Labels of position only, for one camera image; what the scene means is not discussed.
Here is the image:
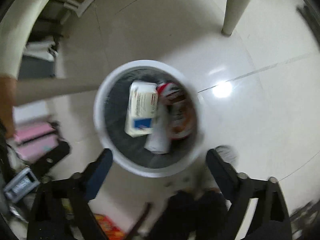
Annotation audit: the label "red white snack wrapper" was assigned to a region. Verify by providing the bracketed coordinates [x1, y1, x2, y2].
[156, 82, 196, 140]

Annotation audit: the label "white blue medicine box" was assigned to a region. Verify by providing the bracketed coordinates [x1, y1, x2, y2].
[125, 80, 158, 138]

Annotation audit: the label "white trash bin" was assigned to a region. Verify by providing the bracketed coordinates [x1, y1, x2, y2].
[93, 60, 203, 178]

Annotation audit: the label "red snack boxes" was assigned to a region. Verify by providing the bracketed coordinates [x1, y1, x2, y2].
[94, 213, 125, 240]

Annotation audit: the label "right grey slipper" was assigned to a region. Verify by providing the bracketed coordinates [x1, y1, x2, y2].
[215, 145, 238, 167]

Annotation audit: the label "pink suitcase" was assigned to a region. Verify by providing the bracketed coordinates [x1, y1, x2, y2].
[14, 122, 60, 163]

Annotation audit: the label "black trouser legs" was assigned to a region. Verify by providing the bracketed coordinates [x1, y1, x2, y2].
[146, 190, 228, 239]

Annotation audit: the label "white table leg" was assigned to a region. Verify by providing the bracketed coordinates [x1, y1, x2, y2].
[221, 0, 251, 36]
[15, 77, 102, 106]

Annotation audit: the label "white crumpled paper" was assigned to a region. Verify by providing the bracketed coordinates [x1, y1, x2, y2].
[144, 102, 171, 154]

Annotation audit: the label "brown cloth table runner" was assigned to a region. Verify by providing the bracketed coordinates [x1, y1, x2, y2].
[0, 74, 17, 139]

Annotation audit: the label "striped cream tablecloth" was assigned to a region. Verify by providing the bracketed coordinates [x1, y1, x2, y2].
[1, 0, 49, 79]

